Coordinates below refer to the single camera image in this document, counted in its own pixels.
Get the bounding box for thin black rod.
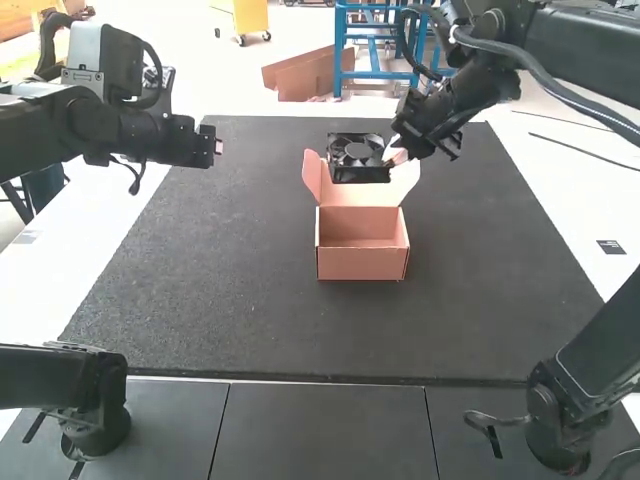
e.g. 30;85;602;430
528;131;640;174

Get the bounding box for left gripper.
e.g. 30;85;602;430
172;115;226;170

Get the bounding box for black mat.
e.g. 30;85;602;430
57;114;609;386

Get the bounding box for dark base panel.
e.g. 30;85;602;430
424;387;640;480
209;382;441;480
0;377;231;480

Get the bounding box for black square fan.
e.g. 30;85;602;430
326;131;396;185

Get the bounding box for yellow wheeled cart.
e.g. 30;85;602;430
209;0;274;47

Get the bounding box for brown cardboard sheets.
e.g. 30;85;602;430
260;43;356;103

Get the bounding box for blue metal frame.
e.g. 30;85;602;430
333;0;454;99

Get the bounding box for cardboard box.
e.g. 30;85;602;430
301;148;422;283

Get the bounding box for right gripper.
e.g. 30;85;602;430
382;88;471;166

